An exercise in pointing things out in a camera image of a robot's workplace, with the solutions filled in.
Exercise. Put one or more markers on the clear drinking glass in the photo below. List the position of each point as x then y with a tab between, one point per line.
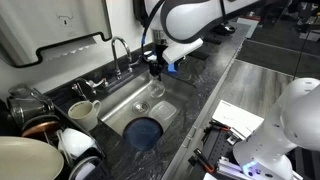
157	90

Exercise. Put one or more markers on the blue sponge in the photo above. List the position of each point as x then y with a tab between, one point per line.
171	68

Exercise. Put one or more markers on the round metal drain strainer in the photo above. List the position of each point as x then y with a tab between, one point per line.
141	107

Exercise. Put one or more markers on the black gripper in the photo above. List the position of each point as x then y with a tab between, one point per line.
160	53

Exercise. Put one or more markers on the white ceramic bowl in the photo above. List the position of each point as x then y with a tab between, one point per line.
75	141

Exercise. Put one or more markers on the white flat cardboard box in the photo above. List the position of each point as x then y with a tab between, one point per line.
237	118

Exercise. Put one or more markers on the black dish drying rack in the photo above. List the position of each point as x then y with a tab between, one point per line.
100	160

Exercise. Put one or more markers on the dark blue round plate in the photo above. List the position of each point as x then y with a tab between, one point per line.
143	133

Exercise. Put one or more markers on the white red paper package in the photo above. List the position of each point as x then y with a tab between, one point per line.
248	21

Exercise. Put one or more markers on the chrome gooseneck sink faucet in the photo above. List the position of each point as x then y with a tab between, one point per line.
115	58

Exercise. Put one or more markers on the silver aluminium extrusion rail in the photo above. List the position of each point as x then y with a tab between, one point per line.
230	168

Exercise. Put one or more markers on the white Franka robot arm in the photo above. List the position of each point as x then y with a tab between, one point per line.
200	16

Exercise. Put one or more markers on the black perforated mounting board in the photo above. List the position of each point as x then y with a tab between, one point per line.
218	145

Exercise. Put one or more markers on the clear plastic food container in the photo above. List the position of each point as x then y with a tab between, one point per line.
163	111

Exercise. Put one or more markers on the stainless steel sink basin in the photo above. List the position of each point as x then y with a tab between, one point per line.
133	96

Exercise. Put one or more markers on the copper brown bowl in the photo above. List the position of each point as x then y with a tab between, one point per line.
40	128

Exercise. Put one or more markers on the shiny metal kettle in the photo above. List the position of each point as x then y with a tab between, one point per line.
26	103

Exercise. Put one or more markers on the large cream plate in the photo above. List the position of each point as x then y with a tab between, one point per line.
26	160

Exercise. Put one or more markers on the cream ceramic mug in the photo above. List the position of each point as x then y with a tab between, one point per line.
83	115

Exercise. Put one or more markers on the black orange clamp tool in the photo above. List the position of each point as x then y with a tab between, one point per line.
218	126
203	160

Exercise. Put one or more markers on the grey paper towel dispenser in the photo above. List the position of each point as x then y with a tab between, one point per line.
43	26

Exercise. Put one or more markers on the black round countertop object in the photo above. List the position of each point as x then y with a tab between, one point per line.
224	29

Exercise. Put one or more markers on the white plate with dark rim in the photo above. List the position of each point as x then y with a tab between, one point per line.
83	168

